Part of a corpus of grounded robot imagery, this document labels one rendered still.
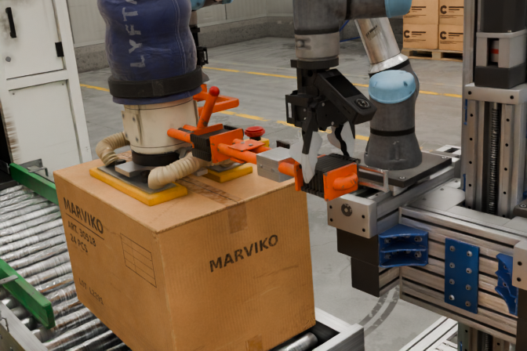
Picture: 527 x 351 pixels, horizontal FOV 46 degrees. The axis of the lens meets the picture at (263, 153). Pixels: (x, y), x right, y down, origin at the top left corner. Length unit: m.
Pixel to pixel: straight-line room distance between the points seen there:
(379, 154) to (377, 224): 0.18
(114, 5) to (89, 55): 9.44
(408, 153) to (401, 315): 1.44
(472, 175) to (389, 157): 0.21
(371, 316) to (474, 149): 1.50
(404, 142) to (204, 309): 0.65
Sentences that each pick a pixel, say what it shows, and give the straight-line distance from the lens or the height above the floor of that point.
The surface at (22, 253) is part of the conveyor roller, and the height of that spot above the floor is 0.54.
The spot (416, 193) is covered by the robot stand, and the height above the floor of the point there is 0.96.
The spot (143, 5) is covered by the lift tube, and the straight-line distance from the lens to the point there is 1.44.
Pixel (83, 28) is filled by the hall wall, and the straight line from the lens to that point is 11.00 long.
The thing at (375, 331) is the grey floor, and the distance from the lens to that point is 2.86.
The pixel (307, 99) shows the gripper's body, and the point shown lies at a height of 1.35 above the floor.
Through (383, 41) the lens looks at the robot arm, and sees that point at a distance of 1.73.
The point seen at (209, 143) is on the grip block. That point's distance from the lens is 1.32.
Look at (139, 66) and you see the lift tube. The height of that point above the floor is 1.37.
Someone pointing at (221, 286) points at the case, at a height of 0.89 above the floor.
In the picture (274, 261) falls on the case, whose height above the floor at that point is 0.90.
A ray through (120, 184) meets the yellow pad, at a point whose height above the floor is 1.09.
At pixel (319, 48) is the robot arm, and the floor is 1.43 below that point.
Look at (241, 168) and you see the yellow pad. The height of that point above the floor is 1.09.
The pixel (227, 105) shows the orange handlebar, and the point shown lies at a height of 1.20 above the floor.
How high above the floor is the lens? 1.58
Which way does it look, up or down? 17 degrees down
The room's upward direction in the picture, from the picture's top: 5 degrees counter-clockwise
